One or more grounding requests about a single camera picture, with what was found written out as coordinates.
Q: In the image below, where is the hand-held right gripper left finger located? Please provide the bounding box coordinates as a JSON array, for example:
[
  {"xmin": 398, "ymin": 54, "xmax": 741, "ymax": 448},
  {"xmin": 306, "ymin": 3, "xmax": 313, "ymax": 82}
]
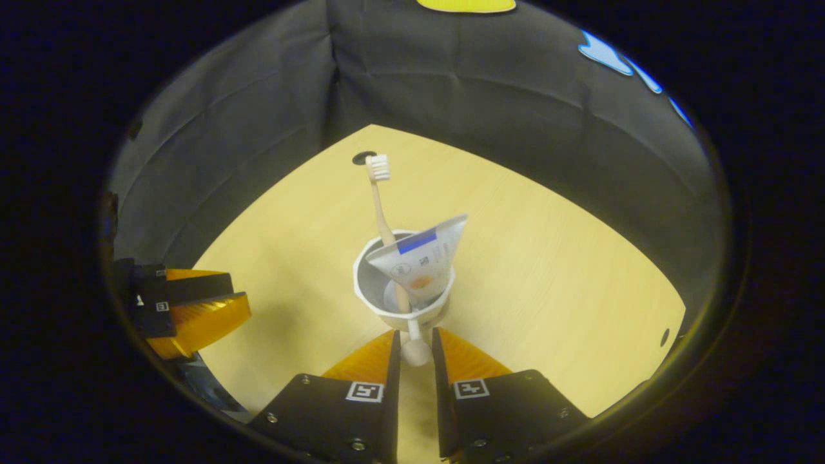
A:
[{"xmin": 248, "ymin": 330, "xmax": 402, "ymax": 464}]

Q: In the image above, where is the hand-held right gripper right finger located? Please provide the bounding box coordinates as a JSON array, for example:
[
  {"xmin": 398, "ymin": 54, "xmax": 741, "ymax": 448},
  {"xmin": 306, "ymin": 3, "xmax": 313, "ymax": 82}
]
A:
[{"xmin": 431, "ymin": 327, "xmax": 590, "ymax": 464}]

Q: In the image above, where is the white cup with wooden handle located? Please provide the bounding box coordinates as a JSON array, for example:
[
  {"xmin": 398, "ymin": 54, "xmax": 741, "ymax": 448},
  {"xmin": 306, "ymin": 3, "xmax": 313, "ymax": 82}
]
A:
[{"xmin": 353, "ymin": 229, "xmax": 457, "ymax": 368}]

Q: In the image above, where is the white toothpaste tube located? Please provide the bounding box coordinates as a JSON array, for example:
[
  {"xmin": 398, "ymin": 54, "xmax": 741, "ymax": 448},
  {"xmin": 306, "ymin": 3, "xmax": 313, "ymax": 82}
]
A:
[{"xmin": 365, "ymin": 214, "xmax": 469, "ymax": 309}]

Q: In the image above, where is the beige toothbrush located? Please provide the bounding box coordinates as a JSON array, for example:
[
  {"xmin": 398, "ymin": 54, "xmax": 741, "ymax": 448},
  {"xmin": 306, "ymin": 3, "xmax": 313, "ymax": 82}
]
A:
[{"xmin": 365, "ymin": 153, "xmax": 413, "ymax": 316}]

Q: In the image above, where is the light wooden desktop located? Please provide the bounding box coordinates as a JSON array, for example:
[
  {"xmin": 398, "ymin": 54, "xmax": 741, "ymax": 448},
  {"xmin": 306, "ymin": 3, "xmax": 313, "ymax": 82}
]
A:
[{"xmin": 193, "ymin": 124, "xmax": 686, "ymax": 464}]

